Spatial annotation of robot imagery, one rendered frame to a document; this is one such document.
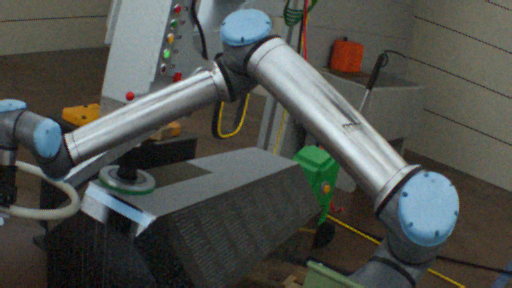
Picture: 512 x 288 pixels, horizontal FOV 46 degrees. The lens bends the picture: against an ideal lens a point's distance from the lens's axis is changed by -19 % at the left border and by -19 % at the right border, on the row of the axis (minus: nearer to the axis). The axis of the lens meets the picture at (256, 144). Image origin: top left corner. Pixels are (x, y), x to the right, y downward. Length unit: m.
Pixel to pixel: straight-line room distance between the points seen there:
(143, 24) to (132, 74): 0.17
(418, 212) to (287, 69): 0.45
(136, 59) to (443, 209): 1.26
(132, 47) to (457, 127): 5.50
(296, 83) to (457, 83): 5.91
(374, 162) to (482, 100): 5.88
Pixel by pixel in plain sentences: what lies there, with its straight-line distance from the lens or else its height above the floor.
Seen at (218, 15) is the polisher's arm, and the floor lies 1.42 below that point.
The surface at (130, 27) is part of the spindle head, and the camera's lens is 2.33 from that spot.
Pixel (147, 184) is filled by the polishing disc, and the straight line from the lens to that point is 2.47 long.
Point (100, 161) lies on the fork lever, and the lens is 2.25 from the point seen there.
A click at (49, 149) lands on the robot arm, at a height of 1.15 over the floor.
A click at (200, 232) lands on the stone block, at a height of 0.73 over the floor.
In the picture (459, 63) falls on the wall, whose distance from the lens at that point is 7.39.
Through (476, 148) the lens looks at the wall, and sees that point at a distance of 7.38.
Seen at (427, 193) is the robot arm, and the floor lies 1.29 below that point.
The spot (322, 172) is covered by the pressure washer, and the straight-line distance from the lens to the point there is 4.24.
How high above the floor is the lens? 1.67
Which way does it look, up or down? 15 degrees down
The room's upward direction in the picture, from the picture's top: 12 degrees clockwise
